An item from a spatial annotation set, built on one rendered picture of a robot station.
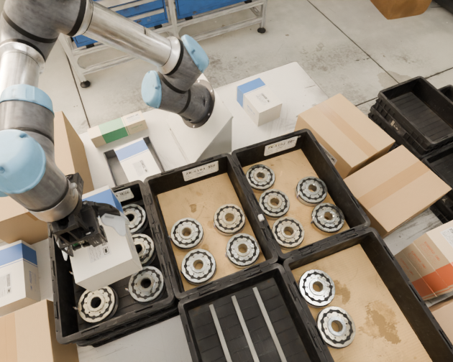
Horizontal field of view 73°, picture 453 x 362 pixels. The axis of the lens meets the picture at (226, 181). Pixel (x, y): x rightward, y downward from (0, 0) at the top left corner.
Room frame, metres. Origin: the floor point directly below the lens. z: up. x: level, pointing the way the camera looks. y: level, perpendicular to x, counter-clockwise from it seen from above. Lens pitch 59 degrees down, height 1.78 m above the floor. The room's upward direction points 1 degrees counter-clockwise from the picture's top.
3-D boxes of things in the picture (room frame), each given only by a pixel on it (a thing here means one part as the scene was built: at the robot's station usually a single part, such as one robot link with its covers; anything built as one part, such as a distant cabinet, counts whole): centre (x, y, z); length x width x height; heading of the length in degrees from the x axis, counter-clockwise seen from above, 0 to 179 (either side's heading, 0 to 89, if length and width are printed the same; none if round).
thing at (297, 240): (0.36, -0.19, 0.86); 0.10 x 0.10 x 0.01
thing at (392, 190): (0.52, -0.58, 0.78); 0.30 x 0.22 x 0.16; 120
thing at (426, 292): (0.27, -0.66, 0.74); 0.16 x 0.12 x 0.07; 23
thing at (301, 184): (0.51, -0.29, 0.86); 0.10 x 0.10 x 0.01
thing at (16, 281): (0.26, 0.71, 0.75); 0.20 x 0.12 x 0.09; 22
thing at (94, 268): (0.26, 0.30, 1.09); 0.20 x 0.12 x 0.09; 25
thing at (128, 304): (0.28, 0.35, 0.87); 0.40 x 0.30 x 0.11; 19
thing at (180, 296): (0.38, 0.06, 0.92); 0.40 x 0.30 x 0.02; 19
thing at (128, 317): (0.28, 0.35, 0.92); 0.40 x 0.30 x 0.02; 19
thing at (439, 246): (0.27, -0.66, 0.89); 0.16 x 0.12 x 0.07; 22
